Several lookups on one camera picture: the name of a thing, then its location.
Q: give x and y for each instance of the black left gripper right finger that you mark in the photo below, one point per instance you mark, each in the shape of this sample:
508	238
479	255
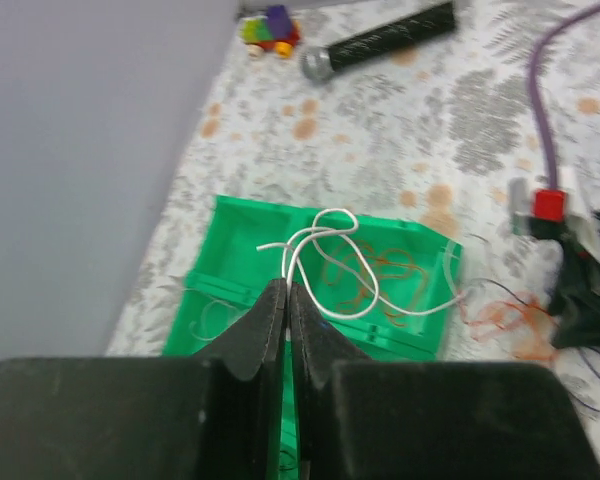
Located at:
360	418

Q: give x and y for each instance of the floral patterned table mat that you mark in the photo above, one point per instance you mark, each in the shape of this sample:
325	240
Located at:
429	135

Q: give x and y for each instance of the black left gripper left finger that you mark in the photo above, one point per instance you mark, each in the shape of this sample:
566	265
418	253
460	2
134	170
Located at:
215	414

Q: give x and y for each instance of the green compartment tray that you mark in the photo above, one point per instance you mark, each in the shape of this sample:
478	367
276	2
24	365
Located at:
241	255

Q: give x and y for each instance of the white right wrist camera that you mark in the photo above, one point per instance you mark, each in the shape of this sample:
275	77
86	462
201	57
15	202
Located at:
532	205

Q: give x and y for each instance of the black microphone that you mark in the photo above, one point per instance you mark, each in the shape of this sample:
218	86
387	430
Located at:
319	64

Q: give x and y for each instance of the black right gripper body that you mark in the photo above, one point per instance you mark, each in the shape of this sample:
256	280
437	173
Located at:
576	296

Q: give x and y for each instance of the colourful toy block figure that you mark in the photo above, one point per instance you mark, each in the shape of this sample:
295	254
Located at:
274	30

